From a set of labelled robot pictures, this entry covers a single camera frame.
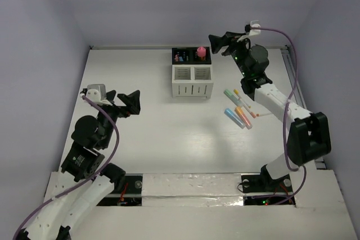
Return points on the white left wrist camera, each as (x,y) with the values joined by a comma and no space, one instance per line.
(95,93)

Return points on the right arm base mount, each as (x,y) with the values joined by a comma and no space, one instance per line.
(256,193)

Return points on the long green highlighter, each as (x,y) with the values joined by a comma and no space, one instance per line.
(229,95)

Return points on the pink glue stick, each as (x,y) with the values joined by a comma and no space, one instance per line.
(201,53)

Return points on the orange-capped white pen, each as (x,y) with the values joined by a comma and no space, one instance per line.
(264,114)

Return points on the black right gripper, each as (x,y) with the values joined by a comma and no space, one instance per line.
(218,42)

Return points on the orange pink pastel highlighter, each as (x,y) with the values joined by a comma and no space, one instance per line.
(243,117)

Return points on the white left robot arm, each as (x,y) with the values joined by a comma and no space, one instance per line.
(87,175)

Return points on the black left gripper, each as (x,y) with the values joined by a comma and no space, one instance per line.
(117,107)

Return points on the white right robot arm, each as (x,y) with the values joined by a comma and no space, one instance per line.
(278,104)

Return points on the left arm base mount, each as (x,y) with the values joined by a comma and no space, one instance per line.
(129,195)

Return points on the yellow-capped white pen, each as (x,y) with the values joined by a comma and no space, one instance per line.
(246,105)

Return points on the white four-slot pen organizer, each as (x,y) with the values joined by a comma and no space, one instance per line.
(191,78)

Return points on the aluminium rail right edge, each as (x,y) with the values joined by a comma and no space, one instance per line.
(303,105)

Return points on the long blue pastel highlighter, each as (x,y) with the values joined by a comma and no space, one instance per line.
(231,115)

